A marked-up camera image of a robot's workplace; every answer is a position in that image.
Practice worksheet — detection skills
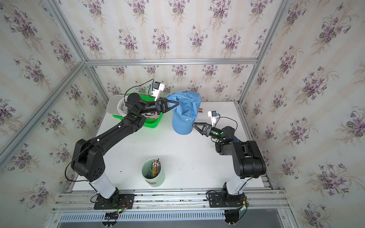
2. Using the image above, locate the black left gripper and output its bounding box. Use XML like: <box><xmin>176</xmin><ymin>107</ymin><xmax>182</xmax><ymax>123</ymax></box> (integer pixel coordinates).
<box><xmin>136</xmin><ymin>99</ymin><xmax>177</xmax><ymax>118</ymax></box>

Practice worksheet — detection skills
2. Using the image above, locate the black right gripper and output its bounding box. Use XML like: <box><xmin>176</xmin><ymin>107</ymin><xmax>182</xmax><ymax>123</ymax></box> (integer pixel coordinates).
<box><xmin>192</xmin><ymin>122</ymin><xmax>223</xmax><ymax>143</ymax></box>

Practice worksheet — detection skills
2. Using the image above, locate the light blue baseball cap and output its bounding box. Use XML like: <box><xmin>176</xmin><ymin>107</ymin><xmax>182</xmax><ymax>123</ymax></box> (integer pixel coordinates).
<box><xmin>165</xmin><ymin>91</ymin><xmax>202</xmax><ymax>135</ymax></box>

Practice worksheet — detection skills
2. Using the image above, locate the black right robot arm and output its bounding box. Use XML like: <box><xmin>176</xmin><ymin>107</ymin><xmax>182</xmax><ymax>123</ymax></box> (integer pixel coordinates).
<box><xmin>193</xmin><ymin>123</ymin><xmax>267</xmax><ymax>201</ymax></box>

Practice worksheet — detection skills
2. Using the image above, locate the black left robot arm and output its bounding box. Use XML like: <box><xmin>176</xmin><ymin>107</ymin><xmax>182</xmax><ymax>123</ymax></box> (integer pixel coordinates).
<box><xmin>70</xmin><ymin>93</ymin><xmax>179</xmax><ymax>200</ymax></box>

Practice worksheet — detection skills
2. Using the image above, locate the pink baseball cap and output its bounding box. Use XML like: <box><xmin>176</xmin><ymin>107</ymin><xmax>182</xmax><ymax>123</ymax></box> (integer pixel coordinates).
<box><xmin>143</xmin><ymin>112</ymin><xmax>160</xmax><ymax>120</ymax></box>

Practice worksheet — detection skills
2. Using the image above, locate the white baseball cap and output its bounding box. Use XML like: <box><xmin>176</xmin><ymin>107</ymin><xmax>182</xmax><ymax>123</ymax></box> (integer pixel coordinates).
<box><xmin>106</xmin><ymin>95</ymin><xmax>128</xmax><ymax>117</ymax></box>

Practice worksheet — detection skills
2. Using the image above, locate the green plastic basket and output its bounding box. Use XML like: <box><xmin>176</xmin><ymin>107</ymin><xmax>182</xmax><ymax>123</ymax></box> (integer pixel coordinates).
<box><xmin>112</xmin><ymin>95</ymin><xmax>163</xmax><ymax>128</ymax></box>

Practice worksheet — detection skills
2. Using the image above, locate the coloured pencils bundle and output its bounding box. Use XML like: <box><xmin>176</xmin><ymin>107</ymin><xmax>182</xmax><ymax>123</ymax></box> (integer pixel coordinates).
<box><xmin>148</xmin><ymin>158</ymin><xmax>161</xmax><ymax>179</ymax></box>

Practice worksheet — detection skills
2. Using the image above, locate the green pencil cup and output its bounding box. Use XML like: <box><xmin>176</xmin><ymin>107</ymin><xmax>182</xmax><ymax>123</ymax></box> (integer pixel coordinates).
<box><xmin>141</xmin><ymin>158</ymin><xmax>165</xmax><ymax>188</ymax></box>

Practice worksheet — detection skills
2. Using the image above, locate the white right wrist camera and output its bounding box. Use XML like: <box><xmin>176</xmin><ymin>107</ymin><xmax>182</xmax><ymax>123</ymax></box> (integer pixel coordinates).
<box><xmin>208</xmin><ymin>111</ymin><xmax>220</xmax><ymax>127</ymax></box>

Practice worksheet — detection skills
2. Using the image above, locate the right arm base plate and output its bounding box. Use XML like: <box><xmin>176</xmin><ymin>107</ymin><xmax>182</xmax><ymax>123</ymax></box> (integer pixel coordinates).
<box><xmin>205</xmin><ymin>190</ymin><xmax>247</xmax><ymax>208</ymax></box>

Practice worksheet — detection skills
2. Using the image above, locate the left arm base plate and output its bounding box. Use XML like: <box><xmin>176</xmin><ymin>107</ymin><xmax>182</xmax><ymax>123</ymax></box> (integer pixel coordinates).
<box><xmin>94</xmin><ymin>194</ymin><xmax>135</xmax><ymax>210</ymax></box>

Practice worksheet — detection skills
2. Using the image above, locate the aluminium mounting rail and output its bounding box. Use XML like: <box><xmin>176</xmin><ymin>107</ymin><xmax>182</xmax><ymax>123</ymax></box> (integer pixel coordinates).
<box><xmin>51</xmin><ymin>188</ymin><xmax>290</xmax><ymax>213</ymax></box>

